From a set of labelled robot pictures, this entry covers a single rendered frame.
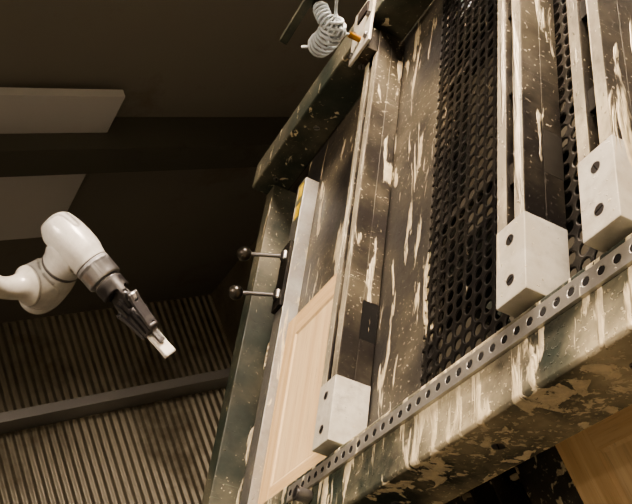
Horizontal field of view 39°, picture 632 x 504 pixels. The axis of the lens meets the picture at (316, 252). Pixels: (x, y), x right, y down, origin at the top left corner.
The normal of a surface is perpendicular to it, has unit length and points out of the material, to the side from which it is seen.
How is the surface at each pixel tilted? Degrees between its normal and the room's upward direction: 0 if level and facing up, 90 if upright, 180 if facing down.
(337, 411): 90
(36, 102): 180
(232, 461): 90
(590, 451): 90
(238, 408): 90
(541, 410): 148
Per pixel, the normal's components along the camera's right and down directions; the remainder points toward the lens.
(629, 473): -0.82, 0.11
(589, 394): -0.12, 0.79
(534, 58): 0.44, -0.51
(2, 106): 0.36, 0.86
